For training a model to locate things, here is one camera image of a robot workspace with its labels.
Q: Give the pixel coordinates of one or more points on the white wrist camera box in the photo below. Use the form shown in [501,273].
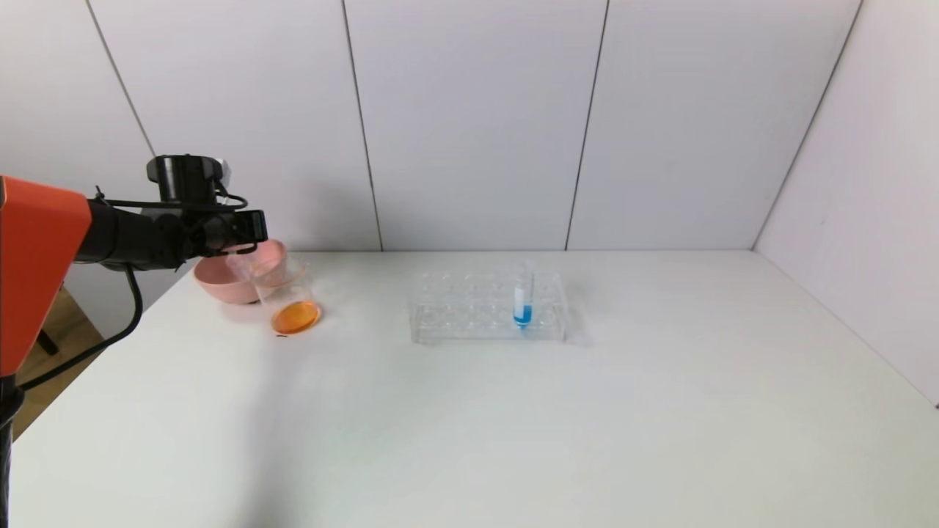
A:
[223,172]

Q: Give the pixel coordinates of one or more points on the test tube with red pigment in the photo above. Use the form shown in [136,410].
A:
[246,282]

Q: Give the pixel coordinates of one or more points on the black metal stand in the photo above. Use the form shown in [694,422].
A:
[48,342]

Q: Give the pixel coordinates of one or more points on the clear acrylic test tube rack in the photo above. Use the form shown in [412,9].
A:
[469,315]

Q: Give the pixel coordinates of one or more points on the clear glass beaker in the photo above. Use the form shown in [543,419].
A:
[293,315]

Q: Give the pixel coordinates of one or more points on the test tube with blue pigment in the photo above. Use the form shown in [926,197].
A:
[522,316]

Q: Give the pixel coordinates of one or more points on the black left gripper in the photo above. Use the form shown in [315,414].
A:
[254,225]

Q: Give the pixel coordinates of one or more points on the test tube with yellow pigment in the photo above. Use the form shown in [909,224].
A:
[242,260]

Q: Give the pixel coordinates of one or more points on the pink plastic bowl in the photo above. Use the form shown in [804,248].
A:
[220,286]

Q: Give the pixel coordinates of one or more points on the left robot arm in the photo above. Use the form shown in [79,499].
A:
[44,249]

